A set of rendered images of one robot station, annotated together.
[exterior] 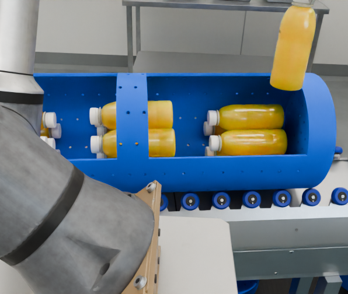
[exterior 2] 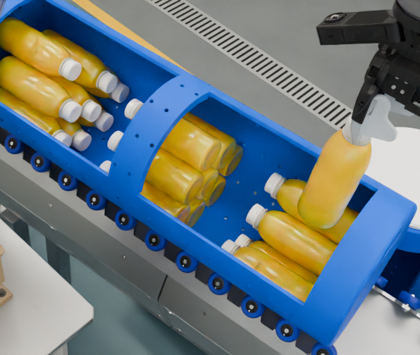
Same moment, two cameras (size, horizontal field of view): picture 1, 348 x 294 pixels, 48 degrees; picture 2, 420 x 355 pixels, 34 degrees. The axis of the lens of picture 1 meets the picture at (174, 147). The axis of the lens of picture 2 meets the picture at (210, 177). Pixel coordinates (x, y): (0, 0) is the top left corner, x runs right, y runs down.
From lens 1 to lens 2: 0.68 m
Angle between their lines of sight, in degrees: 30
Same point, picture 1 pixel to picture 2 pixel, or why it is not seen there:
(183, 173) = (169, 231)
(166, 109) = (198, 150)
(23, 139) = not seen: outside the picture
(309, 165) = (304, 318)
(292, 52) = (317, 183)
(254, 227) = (245, 337)
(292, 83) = (310, 217)
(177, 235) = (40, 295)
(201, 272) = (17, 338)
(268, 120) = (331, 231)
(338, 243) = not seen: outside the picture
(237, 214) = (231, 310)
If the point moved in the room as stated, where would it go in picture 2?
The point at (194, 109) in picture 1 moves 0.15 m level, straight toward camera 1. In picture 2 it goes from (280, 156) to (227, 194)
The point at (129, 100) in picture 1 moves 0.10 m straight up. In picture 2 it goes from (147, 122) to (151, 77)
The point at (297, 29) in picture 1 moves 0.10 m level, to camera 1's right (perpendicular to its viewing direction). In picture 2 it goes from (328, 163) to (388, 205)
